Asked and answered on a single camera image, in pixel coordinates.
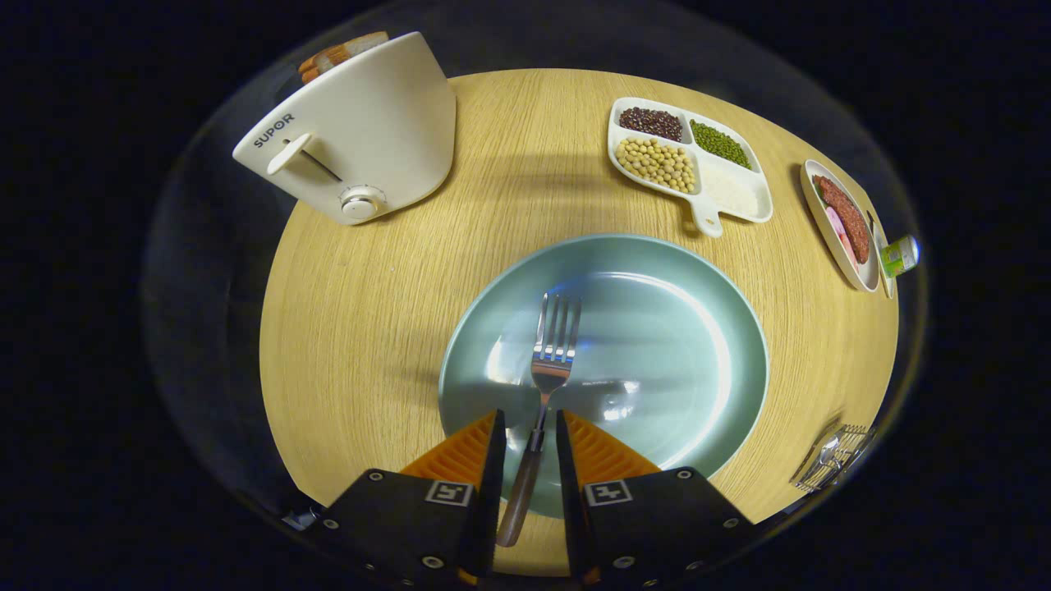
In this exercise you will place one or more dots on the pile of red beans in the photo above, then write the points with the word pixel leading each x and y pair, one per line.
pixel 653 123

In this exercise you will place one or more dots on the white divided dish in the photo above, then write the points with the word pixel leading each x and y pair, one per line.
pixel 706 217

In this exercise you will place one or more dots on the red sausage slice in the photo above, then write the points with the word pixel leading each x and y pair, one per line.
pixel 848 250

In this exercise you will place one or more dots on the small white coaster dish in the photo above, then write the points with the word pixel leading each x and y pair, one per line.
pixel 887 287

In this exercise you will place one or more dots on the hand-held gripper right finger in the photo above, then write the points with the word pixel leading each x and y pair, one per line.
pixel 566 476

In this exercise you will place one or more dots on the white round food plate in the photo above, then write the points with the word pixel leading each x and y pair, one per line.
pixel 813 205

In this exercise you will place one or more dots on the pile of soybeans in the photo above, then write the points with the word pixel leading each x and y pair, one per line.
pixel 657 162

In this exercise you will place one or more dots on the silver green bottle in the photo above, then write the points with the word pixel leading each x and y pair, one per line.
pixel 899 256

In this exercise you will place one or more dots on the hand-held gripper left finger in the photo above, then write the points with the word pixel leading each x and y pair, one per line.
pixel 491 476

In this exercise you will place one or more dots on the grey clutter under table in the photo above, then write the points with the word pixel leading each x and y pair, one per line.
pixel 300 519

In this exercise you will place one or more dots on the pink ham slice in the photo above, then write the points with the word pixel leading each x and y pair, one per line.
pixel 833 226

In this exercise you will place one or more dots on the brown steak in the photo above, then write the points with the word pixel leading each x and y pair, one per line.
pixel 846 217

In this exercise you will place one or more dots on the pile of green beans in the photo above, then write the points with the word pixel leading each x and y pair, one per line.
pixel 721 144

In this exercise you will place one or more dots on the white toaster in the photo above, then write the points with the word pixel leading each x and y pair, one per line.
pixel 378 123

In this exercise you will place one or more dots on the light teal plate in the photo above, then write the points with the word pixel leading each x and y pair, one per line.
pixel 673 369

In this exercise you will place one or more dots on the brown toast slice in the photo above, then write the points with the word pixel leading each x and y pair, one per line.
pixel 361 43
pixel 316 70

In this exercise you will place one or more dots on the pile of white rice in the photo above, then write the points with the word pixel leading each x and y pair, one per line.
pixel 731 193

